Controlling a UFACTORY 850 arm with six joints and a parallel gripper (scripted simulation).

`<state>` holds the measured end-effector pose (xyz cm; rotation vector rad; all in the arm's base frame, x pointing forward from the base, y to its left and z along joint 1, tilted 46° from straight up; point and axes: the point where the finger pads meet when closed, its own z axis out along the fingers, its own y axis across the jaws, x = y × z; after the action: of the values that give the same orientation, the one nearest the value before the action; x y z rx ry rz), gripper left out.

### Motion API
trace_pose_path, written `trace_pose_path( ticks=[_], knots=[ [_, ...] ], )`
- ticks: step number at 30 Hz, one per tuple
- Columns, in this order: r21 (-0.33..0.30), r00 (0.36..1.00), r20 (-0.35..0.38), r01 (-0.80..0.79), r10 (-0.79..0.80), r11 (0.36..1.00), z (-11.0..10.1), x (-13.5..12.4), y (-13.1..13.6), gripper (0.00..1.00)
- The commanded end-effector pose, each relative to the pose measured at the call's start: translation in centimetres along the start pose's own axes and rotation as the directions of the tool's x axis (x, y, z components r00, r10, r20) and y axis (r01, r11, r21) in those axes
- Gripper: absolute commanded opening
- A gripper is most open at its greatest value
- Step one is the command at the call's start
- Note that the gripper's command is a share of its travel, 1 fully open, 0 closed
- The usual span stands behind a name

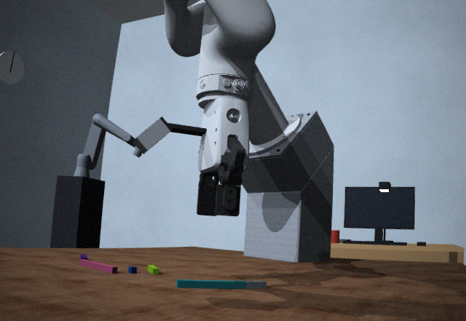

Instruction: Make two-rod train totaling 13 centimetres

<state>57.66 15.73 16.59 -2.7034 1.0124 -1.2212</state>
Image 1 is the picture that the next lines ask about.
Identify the pink rod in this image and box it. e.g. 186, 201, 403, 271
79, 259, 117, 274

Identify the lime green rod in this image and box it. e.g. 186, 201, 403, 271
148, 265, 159, 275

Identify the turquoise rod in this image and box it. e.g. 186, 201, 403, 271
176, 280, 246, 289

